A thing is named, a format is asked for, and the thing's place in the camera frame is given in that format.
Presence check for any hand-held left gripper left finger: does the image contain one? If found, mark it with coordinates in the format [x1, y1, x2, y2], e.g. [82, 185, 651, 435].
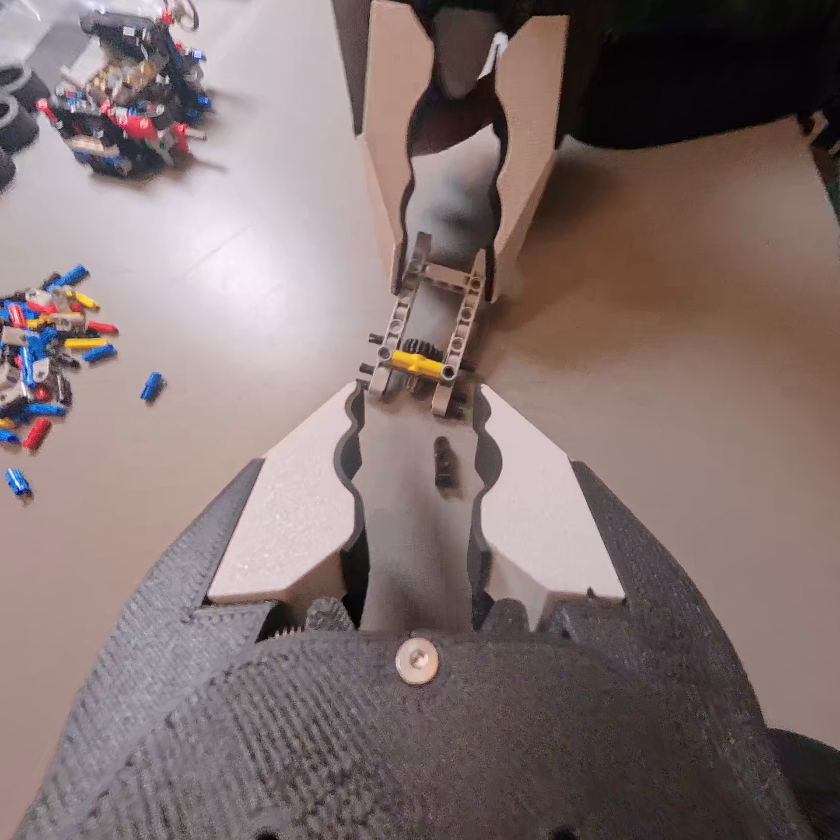
[205, 381, 368, 605]

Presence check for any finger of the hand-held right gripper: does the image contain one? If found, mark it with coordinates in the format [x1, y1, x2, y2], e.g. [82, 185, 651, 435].
[484, 13, 571, 304]
[331, 0, 435, 296]

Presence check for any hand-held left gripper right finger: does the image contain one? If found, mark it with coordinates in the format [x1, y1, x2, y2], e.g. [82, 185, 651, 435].
[469, 384, 626, 630]

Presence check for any grey lego frame assembly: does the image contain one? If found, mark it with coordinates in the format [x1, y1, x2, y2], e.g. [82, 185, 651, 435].
[360, 231, 490, 417]

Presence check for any partly built lego car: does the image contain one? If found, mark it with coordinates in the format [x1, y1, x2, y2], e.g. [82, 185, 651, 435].
[36, 5, 215, 179]

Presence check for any pile of colourful lego pins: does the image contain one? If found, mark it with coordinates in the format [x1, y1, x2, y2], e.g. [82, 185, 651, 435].
[0, 264, 120, 454]

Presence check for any person's right hand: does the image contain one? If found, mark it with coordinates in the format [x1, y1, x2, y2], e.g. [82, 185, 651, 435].
[408, 84, 505, 157]

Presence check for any person's green hoodie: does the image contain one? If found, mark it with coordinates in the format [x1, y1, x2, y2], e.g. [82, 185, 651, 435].
[558, 0, 840, 151]

